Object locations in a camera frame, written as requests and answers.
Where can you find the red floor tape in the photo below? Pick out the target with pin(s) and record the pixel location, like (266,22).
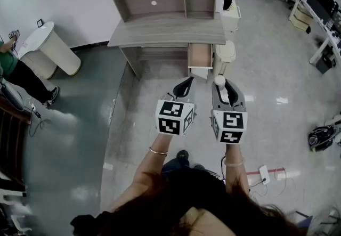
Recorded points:
(253,172)

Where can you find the long white office desk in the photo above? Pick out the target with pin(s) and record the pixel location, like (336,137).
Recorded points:
(323,29)

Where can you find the person's right forearm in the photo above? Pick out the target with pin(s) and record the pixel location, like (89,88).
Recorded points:
(235,173)

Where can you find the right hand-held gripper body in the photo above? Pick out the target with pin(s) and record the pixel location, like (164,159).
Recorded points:
(231,125)

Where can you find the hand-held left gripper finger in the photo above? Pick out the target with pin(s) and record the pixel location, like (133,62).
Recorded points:
(181,89)
(191,93)

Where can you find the cream trash bin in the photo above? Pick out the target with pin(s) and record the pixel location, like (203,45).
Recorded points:
(225,55)

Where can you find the person's black clothed body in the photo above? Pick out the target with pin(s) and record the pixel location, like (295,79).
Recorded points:
(191,187)

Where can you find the black helmet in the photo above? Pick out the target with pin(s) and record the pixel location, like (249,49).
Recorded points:
(321,137)

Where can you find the dark wooden cabinet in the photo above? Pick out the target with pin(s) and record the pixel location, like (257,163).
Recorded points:
(10,144)

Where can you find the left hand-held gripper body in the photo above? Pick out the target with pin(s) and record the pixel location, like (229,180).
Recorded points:
(170,117)

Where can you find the white side cabinet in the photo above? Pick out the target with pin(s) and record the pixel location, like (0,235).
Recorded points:
(230,16)

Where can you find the small white ball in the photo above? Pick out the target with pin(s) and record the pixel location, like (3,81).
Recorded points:
(220,80)

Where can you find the small black picture frame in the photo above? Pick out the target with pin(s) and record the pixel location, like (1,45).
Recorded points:
(40,23)

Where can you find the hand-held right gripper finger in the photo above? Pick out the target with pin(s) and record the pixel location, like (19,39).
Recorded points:
(237,96)
(215,99)

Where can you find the white round ribbed table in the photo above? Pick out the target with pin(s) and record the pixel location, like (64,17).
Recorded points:
(53,48)

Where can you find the light wooden drawer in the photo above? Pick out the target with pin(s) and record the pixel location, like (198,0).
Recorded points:
(199,55)

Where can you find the person's left forearm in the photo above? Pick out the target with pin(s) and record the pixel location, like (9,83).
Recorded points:
(152,165)

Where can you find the black waste bin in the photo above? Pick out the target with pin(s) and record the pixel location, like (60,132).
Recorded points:
(325,64)

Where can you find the stack of cardboard boxes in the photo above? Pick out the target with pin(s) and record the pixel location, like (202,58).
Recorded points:
(302,17)

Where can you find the grey wooden desk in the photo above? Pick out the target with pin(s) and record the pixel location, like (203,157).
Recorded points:
(167,31)

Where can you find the white power strip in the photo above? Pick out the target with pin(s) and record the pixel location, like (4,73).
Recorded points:
(264,175)

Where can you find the person's black shoe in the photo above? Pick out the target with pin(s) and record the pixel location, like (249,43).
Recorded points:
(182,154)
(199,167)

